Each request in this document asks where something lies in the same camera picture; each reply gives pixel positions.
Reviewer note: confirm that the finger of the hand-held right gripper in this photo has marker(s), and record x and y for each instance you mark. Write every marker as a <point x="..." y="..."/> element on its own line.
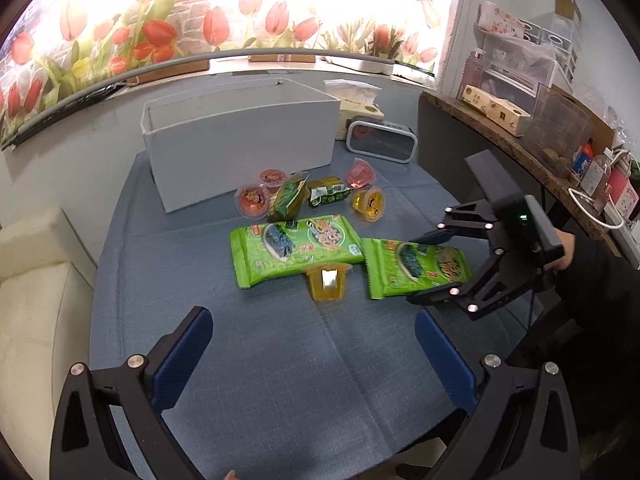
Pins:
<point x="475" y="295"/>
<point x="462" y="217"/>

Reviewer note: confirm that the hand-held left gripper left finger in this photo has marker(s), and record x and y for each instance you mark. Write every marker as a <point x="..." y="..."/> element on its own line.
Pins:
<point x="182" y="355"/>

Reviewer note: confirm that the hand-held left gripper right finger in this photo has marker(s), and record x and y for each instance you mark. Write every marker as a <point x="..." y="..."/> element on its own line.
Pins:
<point x="442" y="355"/>

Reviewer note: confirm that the large green seaweed packet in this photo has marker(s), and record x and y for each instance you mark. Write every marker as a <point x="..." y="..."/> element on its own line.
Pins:
<point x="435" y="267"/>
<point x="310" y="240"/>

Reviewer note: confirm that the yellow jelly cup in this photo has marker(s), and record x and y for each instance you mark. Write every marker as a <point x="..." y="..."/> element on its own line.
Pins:
<point x="369" y="204"/>
<point x="327" y="280"/>

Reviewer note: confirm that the pink jelly cup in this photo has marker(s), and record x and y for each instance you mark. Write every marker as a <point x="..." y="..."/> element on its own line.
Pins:
<point x="361" y="175"/>

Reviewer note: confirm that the small dark green snack packet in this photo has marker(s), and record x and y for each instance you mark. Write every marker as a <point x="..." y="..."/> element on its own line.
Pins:
<point x="327" y="191"/>
<point x="287" y="199"/>

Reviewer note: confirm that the red jelly cup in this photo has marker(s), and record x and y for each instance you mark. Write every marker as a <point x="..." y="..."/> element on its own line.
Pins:
<point x="251" y="201"/>
<point x="271" y="178"/>

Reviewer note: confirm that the white storage box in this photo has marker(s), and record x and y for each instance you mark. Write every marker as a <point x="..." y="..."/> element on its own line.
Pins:
<point x="235" y="152"/>

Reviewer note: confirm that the person's right forearm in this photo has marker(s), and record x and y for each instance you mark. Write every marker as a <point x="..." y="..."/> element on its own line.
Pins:
<point x="605" y="290"/>

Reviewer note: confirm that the person's right hand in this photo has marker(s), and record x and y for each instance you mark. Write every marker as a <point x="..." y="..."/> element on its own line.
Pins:
<point x="561" y="259"/>

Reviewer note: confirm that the dark grey chair backrest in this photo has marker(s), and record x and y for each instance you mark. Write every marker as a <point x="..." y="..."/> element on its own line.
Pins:
<point x="487" y="172"/>

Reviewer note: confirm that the clear plastic bottle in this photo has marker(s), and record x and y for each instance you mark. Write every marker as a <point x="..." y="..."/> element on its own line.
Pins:
<point x="596" y="172"/>

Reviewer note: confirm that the small blue labelled bottle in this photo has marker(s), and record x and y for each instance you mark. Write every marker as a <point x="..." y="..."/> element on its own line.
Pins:
<point x="582" y="157"/>

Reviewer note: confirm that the white power strip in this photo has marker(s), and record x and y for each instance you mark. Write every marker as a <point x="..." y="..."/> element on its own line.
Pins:
<point x="622" y="225"/>

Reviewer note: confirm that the blue tablecloth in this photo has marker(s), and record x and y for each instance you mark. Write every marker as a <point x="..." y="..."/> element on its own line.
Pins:
<point x="280" y="370"/>

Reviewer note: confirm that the stone-top side counter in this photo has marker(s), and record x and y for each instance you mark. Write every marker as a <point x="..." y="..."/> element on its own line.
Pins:
<point x="480" y="120"/>

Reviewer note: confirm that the pink box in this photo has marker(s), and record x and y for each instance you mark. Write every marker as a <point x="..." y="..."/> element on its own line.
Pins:
<point x="619" y="189"/>

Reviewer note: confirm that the clear plastic container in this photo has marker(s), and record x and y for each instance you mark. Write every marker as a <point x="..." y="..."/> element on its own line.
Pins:
<point x="560" y="130"/>

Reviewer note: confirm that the grey speaker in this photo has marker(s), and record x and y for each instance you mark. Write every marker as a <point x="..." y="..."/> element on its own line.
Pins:
<point x="380" y="141"/>

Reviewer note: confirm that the cream patterned carton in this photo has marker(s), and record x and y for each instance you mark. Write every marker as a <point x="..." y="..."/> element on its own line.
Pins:
<point x="495" y="107"/>

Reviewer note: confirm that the cream sofa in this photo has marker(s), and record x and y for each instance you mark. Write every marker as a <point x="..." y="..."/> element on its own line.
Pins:
<point x="35" y="320"/>

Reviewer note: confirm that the cream tissue box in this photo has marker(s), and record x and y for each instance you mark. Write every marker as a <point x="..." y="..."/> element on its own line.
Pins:
<point x="357" y="105"/>

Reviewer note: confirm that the white drawer organizer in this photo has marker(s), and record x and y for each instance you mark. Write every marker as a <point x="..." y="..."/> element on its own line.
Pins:
<point x="552" y="35"/>

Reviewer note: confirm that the floral pouch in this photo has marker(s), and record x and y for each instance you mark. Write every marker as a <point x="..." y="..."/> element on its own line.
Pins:
<point x="500" y="21"/>

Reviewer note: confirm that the cardboard piece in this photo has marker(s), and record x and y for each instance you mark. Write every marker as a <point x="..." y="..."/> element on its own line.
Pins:
<point x="567" y="4"/>

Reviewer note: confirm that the tulip print window blind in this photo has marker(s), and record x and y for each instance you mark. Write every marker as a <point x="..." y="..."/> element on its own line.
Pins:
<point x="200" y="15"/>

